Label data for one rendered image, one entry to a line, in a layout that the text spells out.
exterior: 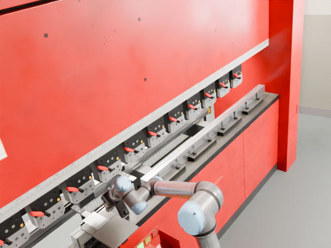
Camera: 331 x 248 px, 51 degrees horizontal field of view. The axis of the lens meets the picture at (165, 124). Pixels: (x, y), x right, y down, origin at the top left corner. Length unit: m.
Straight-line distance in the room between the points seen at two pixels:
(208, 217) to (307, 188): 2.40
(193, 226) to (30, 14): 1.05
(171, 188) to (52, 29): 0.87
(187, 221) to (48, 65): 0.88
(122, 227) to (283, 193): 2.06
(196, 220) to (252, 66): 2.35
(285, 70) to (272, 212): 1.29
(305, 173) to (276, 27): 1.53
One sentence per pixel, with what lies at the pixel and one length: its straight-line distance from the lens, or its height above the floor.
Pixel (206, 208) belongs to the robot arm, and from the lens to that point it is 1.39.
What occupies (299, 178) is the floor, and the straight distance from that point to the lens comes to 3.83.
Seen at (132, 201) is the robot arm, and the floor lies 1.26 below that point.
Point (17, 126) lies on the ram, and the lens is 1.59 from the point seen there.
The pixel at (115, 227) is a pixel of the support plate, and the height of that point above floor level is 1.00.
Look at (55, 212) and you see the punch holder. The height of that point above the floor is 1.21.
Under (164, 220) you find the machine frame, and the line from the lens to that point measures 2.35.
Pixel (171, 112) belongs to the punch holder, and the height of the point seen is 1.32.
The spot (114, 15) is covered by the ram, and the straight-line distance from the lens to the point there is 1.82.
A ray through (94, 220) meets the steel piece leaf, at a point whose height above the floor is 1.00.
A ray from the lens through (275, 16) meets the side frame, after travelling 3.28.
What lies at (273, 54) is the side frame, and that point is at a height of 1.26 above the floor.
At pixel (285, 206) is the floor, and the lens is 3.49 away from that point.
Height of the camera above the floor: 2.32
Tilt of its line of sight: 28 degrees down
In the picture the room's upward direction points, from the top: 8 degrees counter-clockwise
